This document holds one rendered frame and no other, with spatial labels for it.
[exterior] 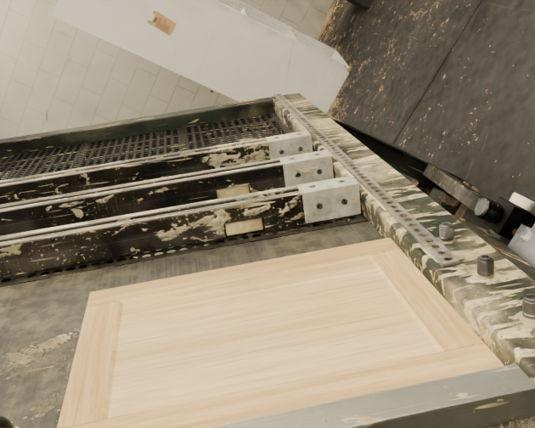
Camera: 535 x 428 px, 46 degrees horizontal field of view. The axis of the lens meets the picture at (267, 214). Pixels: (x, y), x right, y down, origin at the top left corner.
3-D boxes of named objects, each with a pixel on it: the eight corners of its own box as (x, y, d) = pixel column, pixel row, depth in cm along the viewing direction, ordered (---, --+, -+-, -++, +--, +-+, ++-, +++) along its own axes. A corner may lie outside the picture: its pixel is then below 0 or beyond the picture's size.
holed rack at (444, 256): (460, 263, 99) (460, 260, 99) (442, 267, 99) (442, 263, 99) (281, 94, 252) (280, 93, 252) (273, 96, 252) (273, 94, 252)
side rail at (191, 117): (276, 127, 248) (273, 99, 244) (-8, 173, 238) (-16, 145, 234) (273, 123, 256) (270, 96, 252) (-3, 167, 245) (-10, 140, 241)
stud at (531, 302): (546, 319, 82) (547, 299, 81) (528, 323, 81) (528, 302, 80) (536, 310, 84) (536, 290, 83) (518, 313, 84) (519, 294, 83)
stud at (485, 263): (497, 276, 94) (497, 258, 93) (481, 279, 94) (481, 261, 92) (489, 269, 96) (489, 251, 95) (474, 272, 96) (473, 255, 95)
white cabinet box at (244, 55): (351, 69, 462) (81, -67, 405) (313, 136, 484) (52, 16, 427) (336, 49, 516) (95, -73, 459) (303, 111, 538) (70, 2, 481)
